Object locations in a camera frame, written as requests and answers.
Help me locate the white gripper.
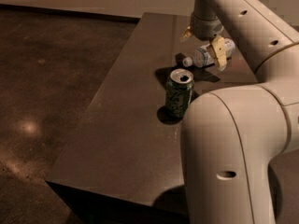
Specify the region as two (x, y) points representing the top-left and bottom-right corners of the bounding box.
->
(180, 14), (227, 71)

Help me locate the clear blue-label plastic bottle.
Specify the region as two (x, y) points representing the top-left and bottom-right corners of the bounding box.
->
(182, 38), (235, 68)

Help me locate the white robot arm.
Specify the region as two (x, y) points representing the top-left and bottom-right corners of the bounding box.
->
(181, 0), (299, 224)

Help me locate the green soda can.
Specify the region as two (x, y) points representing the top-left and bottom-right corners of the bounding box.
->
(165, 69), (194, 119)

